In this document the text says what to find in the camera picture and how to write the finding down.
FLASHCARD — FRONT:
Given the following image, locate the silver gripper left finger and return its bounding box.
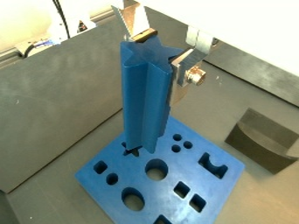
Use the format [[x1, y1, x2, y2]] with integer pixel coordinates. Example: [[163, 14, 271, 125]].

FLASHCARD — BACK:
[[112, 3, 157, 43]]

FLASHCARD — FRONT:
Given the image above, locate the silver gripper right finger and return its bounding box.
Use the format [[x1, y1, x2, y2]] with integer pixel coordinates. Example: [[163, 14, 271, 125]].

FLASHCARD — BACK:
[[168, 26, 219, 105]]

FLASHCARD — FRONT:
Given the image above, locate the blue star-shaped peg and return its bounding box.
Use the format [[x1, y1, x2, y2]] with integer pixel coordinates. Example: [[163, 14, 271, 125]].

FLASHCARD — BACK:
[[120, 36, 183, 153]]

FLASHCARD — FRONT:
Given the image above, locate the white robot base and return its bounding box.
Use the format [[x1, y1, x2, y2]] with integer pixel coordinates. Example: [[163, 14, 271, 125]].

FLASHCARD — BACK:
[[16, 0, 96, 58]]

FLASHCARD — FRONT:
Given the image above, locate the dark grey curved block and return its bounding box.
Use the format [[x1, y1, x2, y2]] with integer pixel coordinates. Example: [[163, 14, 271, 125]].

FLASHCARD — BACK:
[[225, 108, 299, 174]]

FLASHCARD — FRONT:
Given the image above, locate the blue shape-sorting board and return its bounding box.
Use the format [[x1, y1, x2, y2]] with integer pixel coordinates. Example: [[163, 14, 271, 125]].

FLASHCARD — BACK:
[[75, 117, 244, 224]]

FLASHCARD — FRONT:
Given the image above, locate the black cable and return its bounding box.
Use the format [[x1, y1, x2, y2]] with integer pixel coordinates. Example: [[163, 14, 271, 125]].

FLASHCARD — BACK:
[[23, 0, 72, 59]]

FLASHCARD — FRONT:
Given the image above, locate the aluminium frame rail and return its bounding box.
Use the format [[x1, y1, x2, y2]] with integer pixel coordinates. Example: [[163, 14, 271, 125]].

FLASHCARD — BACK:
[[0, 47, 23, 69]]

